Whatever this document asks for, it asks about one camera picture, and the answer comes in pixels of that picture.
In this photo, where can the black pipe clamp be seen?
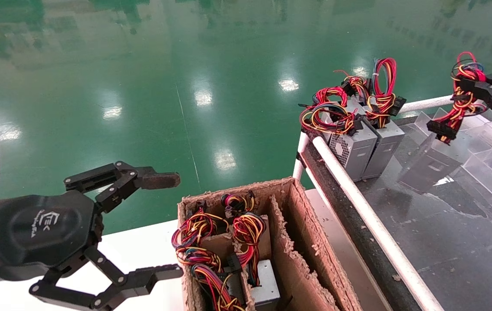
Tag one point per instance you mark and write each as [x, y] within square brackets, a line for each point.
[301, 159]

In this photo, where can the clear acrylic divider tray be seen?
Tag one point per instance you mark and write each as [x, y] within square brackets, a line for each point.
[488, 172]

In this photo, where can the long cardboard divider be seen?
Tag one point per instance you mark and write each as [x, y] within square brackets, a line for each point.
[289, 268]

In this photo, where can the long white pipe rail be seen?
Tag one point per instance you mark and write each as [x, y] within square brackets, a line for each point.
[358, 203]

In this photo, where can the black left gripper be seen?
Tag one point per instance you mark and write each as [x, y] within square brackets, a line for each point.
[38, 233]

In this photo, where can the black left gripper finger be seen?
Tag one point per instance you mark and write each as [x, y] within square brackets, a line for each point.
[155, 180]

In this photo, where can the short white pipe post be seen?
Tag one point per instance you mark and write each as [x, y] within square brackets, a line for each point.
[302, 141]

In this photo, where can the short cardboard divider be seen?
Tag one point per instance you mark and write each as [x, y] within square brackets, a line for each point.
[218, 244]

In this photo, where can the brown cardboard box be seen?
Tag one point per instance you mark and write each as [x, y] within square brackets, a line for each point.
[311, 229]

